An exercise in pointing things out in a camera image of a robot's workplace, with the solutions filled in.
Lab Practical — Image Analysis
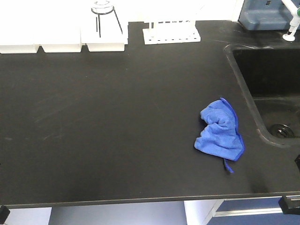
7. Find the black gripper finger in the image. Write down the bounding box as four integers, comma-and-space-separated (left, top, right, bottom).
0, 205, 10, 223
278, 196, 300, 214

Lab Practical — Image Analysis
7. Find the blue microfiber cloth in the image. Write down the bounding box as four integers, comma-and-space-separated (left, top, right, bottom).
194, 97, 245, 173

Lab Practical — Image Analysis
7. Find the blue drawer cabinet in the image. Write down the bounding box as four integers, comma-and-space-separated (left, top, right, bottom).
209, 197, 300, 225

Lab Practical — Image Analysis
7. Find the sink drain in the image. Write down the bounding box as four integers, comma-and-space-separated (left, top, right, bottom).
269, 124, 295, 138

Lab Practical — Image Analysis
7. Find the white table leg support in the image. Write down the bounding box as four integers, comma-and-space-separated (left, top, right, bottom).
184, 200, 224, 225

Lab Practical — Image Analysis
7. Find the black lab sink basin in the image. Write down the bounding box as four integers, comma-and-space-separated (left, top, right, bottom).
225, 45, 300, 148

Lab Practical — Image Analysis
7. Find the white lab faucet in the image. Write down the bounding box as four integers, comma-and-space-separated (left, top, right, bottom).
281, 0, 300, 42

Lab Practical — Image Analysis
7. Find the white plastic tray rack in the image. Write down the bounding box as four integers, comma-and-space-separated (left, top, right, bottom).
0, 12, 128, 54

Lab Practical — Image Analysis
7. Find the blue grey plastic container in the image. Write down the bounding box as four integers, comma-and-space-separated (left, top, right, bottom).
238, 0, 293, 30

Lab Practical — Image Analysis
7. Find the glass erlenmeyer flask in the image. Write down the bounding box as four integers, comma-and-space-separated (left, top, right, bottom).
91, 0, 123, 38

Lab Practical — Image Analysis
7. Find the white test tube rack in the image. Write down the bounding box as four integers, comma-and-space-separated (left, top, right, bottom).
142, 20, 201, 45

